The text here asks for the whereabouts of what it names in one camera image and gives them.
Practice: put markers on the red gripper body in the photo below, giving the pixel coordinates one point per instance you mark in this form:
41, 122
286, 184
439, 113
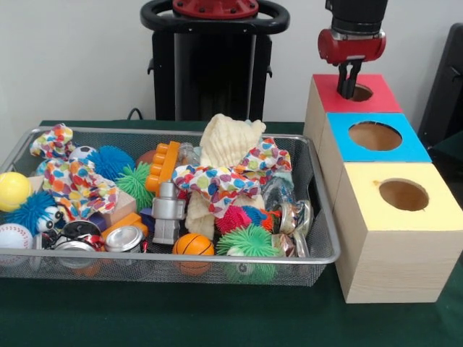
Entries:
352, 48

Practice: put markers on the black upright panel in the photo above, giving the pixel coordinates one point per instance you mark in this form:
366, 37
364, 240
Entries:
445, 90

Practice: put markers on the orange toy basketball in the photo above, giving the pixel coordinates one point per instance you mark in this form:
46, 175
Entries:
193, 245

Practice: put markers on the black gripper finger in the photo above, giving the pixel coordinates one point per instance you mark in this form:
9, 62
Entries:
342, 81
353, 79

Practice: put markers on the cream knitted cloth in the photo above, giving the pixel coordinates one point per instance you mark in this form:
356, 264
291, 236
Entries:
228, 141

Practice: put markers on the green spiky rubber ball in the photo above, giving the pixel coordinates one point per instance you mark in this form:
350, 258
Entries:
249, 240

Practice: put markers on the yellow plastic ball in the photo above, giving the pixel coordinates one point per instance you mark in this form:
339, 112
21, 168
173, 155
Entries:
13, 191

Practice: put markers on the blue spiky rubber ball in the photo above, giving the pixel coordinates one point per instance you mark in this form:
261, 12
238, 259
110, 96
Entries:
110, 160

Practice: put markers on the white toy baseball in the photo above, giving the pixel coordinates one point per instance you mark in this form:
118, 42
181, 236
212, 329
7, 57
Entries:
14, 235

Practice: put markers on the dark green side table cloth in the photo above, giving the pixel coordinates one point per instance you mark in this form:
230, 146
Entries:
450, 152

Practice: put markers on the wooden box with three holes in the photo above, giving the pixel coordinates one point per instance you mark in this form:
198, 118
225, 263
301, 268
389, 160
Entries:
394, 253

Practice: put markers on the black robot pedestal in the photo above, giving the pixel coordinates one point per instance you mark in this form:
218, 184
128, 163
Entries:
217, 72

